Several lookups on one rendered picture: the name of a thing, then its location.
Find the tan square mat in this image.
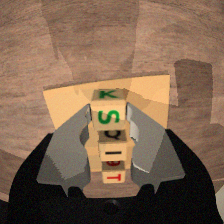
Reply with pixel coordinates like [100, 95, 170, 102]
[43, 74, 170, 172]

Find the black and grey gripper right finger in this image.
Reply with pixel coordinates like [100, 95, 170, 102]
[126, 102, 224, 224]

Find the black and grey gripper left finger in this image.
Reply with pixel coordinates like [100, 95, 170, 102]
[5, 103, 92, 224]

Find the wooden letter block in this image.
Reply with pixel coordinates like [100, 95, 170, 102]
[90, 89, 126, 131]
[99, 129, 128, 161]
[102, 161, 126, 183]

